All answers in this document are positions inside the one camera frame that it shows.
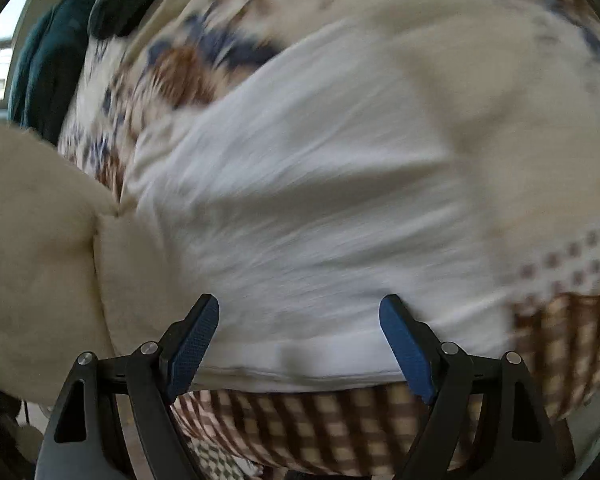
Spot teal velvet folded quilt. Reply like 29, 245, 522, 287
7, 0, 112, 134

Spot white pants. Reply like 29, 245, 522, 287
120, 35, 518, 394

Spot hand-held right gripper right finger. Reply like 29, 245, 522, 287
379, 294, 564, 480

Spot floral bed quilt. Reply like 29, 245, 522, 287
57, 0, 600, 313

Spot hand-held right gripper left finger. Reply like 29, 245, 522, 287
34, 294, 220, 480

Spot brown checked bed sheet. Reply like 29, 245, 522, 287
171, 270, 600, 477

